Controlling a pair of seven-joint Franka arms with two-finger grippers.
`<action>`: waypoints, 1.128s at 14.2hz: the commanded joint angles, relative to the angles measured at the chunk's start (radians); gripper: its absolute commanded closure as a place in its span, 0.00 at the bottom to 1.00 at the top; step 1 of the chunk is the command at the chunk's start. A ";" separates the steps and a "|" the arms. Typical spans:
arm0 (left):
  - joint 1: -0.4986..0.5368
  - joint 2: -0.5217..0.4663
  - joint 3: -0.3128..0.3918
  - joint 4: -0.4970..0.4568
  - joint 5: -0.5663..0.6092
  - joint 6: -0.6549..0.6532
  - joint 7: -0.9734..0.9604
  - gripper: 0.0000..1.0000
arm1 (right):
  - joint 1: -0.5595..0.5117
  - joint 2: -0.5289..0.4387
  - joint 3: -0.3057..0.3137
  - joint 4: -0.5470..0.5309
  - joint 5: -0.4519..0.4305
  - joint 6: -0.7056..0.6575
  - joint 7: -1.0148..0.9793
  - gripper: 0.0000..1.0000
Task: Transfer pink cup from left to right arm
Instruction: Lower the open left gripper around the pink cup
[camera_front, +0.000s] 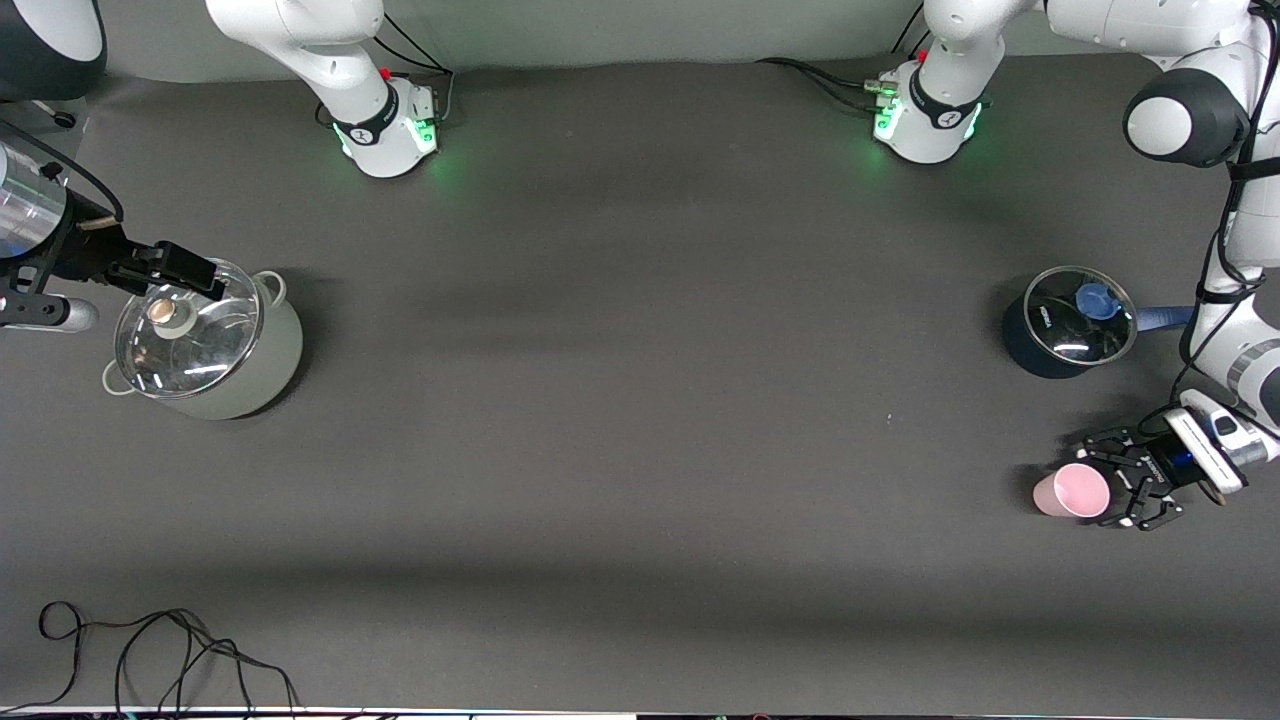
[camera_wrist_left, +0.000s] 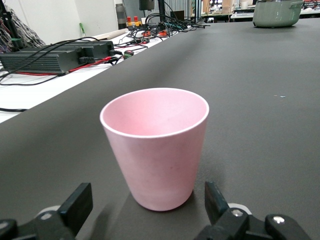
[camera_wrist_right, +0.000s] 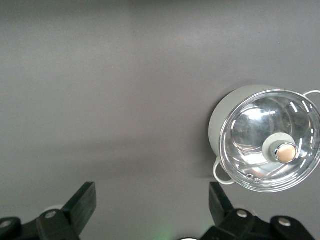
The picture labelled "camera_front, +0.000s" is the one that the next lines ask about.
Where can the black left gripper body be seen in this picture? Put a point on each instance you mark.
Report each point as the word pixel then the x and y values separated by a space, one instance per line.
pixel 1160 470

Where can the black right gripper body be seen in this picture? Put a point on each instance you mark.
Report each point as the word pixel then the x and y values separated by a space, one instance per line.
pixel 88 253

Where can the pink plastic cup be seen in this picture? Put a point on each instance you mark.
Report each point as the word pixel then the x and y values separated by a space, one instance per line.
pixel 1075 492

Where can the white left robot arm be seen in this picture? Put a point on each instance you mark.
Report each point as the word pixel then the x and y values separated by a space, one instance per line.
pixel 1150 25

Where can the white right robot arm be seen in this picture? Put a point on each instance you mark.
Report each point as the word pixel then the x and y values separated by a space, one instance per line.
pixel 390 150

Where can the glass lid with metal knob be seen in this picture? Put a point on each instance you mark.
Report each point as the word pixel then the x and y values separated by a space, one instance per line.
pixel 190 350

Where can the glass lid with blue knob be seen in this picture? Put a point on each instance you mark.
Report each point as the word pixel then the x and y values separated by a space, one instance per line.
pixel 1070 330

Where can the black caster wheel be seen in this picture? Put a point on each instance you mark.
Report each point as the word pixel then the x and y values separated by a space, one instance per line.
pixel 65 120

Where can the dark grey table mat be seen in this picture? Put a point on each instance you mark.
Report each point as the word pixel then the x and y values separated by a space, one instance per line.
pixel 640 400

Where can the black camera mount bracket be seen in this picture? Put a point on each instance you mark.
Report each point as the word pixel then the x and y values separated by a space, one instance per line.
pixel 38 278

